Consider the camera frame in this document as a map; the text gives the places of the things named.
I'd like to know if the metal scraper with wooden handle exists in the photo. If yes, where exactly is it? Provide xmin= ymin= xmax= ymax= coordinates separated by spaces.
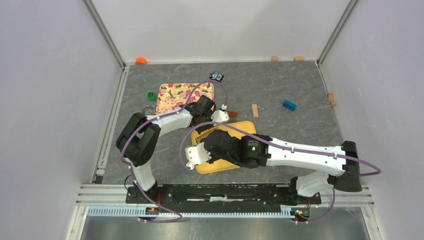
xmin=228 ymin=111 xmax=238 ymax=117

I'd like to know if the green plastic block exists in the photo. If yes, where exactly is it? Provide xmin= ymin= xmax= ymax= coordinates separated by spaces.
xmin=147 ymin=92 xmax=157 ymax=102

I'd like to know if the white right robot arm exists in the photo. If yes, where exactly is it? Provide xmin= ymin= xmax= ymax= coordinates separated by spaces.
xmin=185 ymin=129 xmax=362 ymax=204

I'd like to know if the yellow cutting mat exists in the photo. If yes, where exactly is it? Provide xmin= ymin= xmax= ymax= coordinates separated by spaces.
xmin=190 ymin=120 xmax=257 ymax=174

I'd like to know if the floral pattern tray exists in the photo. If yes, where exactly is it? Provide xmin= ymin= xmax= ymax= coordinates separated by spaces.
xmin=155 ymin=83 xmax=215 ymax=115

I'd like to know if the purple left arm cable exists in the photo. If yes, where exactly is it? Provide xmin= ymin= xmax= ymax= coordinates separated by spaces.
xmin=119 ymin=79 xmax=229 ymax=223

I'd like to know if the blue plastic block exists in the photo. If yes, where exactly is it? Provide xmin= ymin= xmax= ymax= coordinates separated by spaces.
xmin=282 ymin=100 xmax=297 ymax=112

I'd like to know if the light blue cable duct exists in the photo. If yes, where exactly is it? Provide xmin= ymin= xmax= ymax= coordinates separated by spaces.
xmin=86 ymin=205 xmax=296 ymax=219

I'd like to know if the wooden piece right edge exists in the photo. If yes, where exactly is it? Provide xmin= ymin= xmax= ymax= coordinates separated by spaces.
xmin=327 ymin=92 xmax=337 ymax=107

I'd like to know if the wooden block at back wall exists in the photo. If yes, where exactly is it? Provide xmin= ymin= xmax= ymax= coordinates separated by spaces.
xmin=270 ymin=56 xmax=279 ymax=62

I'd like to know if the black patterned small box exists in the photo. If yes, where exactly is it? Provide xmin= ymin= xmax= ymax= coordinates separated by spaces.
xmin=209 ymin=72 xmax=224 ymax=82

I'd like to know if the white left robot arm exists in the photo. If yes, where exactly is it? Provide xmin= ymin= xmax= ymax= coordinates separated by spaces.
xmin=115 ymin=95 xmax=229 ymax=204

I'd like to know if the small wooden block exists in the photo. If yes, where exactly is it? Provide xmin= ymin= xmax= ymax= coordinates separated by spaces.
xmin=251 ymin=103 xmax=259 ymax=118

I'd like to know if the orange plastic cap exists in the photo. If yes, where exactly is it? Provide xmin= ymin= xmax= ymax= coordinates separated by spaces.
xmin=134 ymin=57 xmax=147 ymax=65

